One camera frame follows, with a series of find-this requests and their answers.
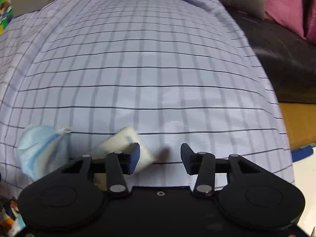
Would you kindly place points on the lilac checkered tablecloth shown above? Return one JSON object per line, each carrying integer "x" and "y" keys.
{"x": 177, "y": 71}

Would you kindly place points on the light blue face mask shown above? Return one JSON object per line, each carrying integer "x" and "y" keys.
{"x": 43, "y": 149}

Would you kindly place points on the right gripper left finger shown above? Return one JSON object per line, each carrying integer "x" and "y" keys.
{"x": 115, "y": 165}

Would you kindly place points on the colourful cartoon puzzle box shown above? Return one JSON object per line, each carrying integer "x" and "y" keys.
{"x": 6, "y": 14}

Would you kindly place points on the black leather sofa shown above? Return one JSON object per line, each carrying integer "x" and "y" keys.
{"x": 288, "y": 60}

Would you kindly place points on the white tissue packet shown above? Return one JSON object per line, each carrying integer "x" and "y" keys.
{"x": 122, "y": 141}

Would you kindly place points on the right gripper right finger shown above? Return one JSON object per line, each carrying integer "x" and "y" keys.
{"x": 205, "y": 166}

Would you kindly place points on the blue object at floor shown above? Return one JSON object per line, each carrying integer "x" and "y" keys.
{"x": 302, "y": 153}

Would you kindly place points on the pink cushion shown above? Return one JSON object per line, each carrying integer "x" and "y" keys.
{"x": 287, "y": 13}
{"x": 311, "y": 24}

